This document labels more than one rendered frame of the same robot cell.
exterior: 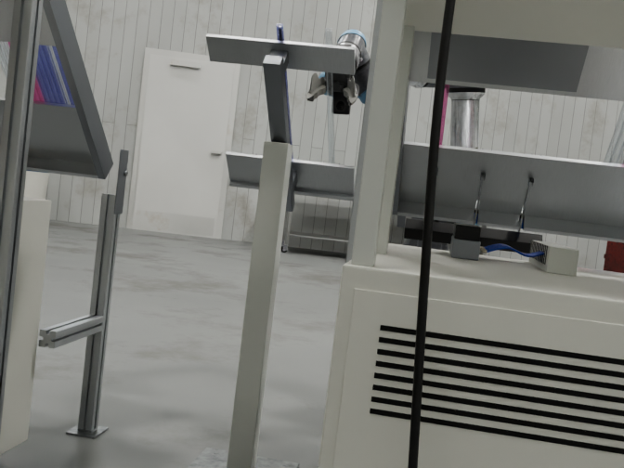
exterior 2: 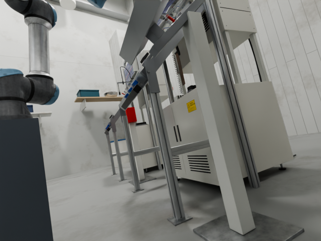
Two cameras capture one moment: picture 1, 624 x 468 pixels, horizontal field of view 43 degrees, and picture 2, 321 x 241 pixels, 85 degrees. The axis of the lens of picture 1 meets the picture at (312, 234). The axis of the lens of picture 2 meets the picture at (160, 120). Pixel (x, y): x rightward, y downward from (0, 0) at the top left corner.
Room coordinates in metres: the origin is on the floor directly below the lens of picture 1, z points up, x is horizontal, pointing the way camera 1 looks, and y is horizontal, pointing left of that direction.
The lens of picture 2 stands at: (2.41, 0.54, 0.36)
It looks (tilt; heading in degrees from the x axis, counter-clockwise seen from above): 7 degrees up; 237
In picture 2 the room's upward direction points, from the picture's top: 12 degrees counter-clockwise
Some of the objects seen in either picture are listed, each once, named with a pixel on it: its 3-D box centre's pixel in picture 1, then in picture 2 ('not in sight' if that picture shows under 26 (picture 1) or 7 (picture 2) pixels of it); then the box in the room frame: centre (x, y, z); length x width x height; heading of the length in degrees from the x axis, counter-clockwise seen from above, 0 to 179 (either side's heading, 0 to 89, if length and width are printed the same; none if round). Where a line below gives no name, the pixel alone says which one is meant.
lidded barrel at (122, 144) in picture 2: not in sight; (119, 151); (0.89, -4.15, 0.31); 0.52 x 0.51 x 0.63; 95
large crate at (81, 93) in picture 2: not in sight; (88, 95); (1.39, -4.52, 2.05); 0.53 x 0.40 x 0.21; 5
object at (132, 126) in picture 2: not in sight; (134, 143); (1.66, -1.22, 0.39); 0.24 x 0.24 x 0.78; 81
